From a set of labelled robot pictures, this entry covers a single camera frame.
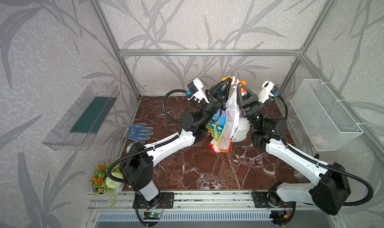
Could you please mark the aluminium cage frame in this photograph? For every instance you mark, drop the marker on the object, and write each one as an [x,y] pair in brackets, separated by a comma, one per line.
[299,54]

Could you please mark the aluminium front rail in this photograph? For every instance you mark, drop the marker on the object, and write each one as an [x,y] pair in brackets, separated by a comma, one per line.
[189,200]

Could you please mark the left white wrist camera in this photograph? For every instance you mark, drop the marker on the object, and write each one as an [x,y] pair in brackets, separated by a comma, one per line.
[197,91]

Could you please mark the potted artificial flower plant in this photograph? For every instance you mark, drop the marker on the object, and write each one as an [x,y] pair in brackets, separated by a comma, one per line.
[101,184]

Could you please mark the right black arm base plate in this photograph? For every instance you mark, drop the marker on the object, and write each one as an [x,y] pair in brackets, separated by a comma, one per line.
[270,200]

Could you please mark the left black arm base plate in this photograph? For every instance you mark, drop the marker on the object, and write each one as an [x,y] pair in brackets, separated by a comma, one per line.
[162,200]

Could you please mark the pink object in basket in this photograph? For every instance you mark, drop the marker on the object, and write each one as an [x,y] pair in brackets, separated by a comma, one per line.
[318,140]

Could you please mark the white red rainbow jacket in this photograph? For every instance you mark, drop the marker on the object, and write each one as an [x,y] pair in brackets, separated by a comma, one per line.
[229,126]

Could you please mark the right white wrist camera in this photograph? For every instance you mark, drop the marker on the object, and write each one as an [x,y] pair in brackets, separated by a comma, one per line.
[269,90]

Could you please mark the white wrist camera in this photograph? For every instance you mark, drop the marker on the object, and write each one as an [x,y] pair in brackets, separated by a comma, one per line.
[197,91]
[269,90]

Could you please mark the clear plastic wall shelf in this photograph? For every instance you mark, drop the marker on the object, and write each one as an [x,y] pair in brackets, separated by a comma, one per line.
[77,129]

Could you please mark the blue dotted work glove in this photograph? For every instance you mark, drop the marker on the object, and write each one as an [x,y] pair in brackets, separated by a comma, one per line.
[139,133]

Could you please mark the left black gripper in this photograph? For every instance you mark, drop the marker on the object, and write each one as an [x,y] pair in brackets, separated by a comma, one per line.
[212,101]

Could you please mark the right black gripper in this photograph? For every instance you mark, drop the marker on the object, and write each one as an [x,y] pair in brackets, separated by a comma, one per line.
[250,104]

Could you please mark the white wire mesh basket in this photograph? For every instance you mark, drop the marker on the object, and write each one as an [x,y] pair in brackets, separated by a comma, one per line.
[321,113]

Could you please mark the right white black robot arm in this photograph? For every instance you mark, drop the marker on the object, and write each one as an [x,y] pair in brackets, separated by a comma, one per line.
[328,186]

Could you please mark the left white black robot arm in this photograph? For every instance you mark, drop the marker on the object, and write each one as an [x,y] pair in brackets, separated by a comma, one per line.
[136,168]

